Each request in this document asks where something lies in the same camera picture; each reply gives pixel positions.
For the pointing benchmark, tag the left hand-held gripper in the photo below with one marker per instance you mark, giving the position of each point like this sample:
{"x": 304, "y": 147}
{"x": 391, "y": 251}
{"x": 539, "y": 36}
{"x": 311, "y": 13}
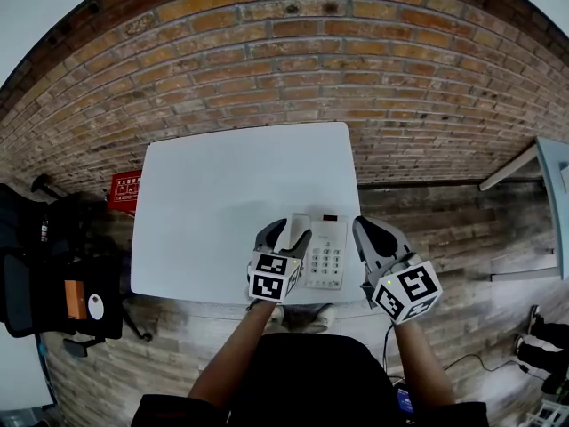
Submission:
{"x": 266, "y": 285}

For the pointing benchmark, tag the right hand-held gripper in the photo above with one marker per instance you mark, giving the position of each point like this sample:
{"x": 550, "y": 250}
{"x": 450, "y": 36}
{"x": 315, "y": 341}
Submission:
{"x": 413, "y": 287}

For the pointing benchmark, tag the person's left forearm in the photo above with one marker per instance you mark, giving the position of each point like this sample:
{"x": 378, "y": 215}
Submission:
{"x": 231, "y": 354}

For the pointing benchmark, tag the person's right forearm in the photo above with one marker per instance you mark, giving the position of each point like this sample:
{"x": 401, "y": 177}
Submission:
{"x": 422, "y": 363}

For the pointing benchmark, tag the white telephone base with keypad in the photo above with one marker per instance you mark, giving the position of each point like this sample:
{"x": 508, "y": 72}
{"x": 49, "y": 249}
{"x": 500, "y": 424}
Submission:
{"x": 326, "y": 256}

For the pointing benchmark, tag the person's left white shoe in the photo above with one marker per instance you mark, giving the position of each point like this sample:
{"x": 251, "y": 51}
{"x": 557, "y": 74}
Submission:
{"x": 276, "y": 316}

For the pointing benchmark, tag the person's white shoe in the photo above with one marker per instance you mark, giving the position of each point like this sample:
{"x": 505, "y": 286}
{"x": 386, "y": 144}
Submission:
{"x": 276, "y": 316}
{"x": 322, "y": 317}

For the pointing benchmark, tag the white square table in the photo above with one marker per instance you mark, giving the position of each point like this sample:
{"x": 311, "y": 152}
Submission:
{"x": 213, "y": 203}

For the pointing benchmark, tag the person's right white shoe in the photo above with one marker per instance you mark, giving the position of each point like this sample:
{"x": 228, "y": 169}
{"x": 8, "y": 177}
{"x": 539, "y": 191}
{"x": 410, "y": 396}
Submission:
{"x": 322, "y": 317}

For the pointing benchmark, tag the person's dark shirt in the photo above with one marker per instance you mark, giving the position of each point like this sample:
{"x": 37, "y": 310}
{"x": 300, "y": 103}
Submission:
{"x": 311, "y": 381}

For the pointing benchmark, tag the blue device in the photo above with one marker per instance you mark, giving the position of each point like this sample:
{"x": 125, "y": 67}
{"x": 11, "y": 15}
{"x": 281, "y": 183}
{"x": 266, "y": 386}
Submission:
{"x": 404, "y": 400}

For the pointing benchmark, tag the red fire equipment box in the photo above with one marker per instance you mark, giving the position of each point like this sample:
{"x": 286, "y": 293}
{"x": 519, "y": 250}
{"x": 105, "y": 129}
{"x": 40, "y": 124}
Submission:
{"x": 126, "y": 191}

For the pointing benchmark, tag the grey table with white legs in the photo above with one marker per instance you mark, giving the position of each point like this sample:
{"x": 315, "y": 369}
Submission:
{"x": 558, "y": 220}

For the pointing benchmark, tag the white round badge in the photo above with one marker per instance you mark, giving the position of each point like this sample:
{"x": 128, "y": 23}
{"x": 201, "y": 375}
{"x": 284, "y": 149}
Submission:
{"x": 96, "y": 307}

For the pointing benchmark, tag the orange box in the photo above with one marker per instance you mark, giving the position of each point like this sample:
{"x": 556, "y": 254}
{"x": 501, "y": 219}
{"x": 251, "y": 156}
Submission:
{"x": 75, "y": 300}

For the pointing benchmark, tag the black office chair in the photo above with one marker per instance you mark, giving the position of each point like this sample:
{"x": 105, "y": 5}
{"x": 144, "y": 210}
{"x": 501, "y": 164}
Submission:
{"x": 44, "y": 260}

